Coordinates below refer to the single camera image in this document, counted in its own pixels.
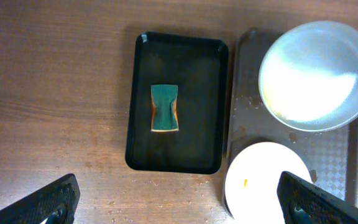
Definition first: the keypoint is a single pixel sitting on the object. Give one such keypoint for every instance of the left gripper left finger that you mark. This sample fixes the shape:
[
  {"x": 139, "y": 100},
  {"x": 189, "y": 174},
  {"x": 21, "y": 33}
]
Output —
[{"x": 54, "y": 203}]

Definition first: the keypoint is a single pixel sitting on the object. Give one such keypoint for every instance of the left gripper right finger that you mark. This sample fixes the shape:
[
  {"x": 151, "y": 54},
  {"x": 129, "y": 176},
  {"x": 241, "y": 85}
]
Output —
[{"x": 304, "y": 202}]

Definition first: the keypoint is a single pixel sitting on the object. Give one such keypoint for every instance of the white plate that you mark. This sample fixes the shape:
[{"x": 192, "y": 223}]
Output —
[
  {"x": 252, "y": 180},
  {"x": 308, "y": 78}
]

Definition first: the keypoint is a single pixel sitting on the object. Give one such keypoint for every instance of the green and yellow sponge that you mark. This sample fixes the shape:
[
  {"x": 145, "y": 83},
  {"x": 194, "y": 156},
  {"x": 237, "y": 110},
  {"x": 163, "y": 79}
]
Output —
[{"x": 164, "y": 108}]

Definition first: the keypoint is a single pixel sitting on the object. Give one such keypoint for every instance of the brown plastic serving tray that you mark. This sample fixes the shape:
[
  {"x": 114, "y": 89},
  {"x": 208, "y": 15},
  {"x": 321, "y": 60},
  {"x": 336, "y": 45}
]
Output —
[{"x": 330, "y": 156}]

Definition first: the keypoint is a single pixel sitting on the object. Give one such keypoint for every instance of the small black tray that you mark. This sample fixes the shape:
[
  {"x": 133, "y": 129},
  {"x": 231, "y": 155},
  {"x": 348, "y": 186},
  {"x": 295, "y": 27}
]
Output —
[{"x": 198, "y": 67}]

